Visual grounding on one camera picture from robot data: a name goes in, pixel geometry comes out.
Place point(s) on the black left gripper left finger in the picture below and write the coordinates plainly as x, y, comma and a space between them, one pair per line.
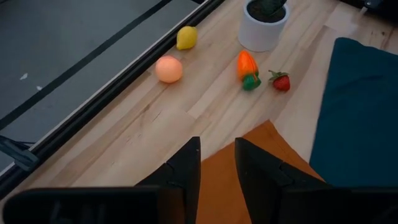
186, 174

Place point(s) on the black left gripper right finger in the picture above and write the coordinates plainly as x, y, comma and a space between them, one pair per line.
258, 180

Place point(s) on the red toy strawberry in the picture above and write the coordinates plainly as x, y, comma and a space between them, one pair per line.
281, 82

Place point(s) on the peach toy ball fruit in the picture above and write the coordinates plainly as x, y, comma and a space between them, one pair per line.
168, 69

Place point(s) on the orange toy carrot green top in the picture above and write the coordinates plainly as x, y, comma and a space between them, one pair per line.
247, 70

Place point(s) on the yellow toy lemon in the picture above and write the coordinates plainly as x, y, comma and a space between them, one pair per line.
186, 38

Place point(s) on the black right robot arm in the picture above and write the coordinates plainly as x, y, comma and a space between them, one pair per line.
385, 7

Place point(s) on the orange cloth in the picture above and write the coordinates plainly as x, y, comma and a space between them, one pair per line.
224, 180

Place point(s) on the dark teal cloth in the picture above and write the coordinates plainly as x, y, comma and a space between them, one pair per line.
357, 118

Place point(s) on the snake plant in white pot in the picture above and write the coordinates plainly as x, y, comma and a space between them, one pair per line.
261, 28

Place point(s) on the black metal table frame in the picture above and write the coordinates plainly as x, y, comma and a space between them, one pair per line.
93, 107

